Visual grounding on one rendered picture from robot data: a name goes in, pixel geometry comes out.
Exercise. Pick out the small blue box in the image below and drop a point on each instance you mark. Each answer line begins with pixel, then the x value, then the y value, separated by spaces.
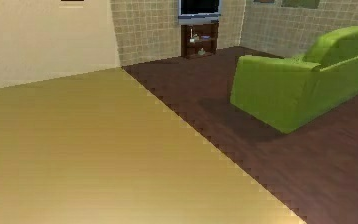
pixel 205 37

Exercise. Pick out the green framed wall picture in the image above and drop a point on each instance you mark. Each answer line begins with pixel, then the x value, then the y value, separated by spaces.
pixel 300 2

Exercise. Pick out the dark brown television stand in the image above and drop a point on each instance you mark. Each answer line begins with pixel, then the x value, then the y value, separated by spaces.
pixel 187 40

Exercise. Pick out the green sofa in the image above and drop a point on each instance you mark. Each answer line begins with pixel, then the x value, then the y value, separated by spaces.
pixel 287 90

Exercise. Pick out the brown framed wall picture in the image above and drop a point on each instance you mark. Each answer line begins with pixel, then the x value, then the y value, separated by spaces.
pixel 264 1

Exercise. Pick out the small pale green statuette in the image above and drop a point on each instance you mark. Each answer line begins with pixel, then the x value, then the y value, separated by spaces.
pixel 201 52

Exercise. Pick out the grey television set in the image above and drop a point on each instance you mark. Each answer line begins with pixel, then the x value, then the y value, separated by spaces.
pixel 199 7

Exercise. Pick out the small white candle holder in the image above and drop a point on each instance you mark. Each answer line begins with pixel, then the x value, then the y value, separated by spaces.
pixel 192 38

